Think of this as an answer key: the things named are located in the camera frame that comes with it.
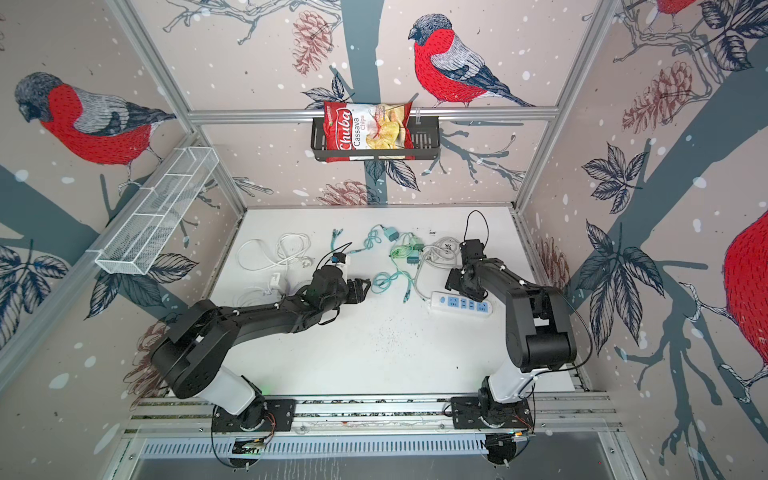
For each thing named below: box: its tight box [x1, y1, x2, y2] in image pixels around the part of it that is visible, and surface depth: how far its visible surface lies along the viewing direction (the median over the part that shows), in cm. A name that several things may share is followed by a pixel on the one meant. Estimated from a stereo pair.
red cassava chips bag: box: [324, 101, 416, 163], surface depth 90 cm
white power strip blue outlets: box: [429, 292, 493, 314], surface depth 92 cm
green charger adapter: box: [406, 250, 420, 264], surface depth 105 cm
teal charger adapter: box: [384, 227, 400, 242], surface depth 113 cm
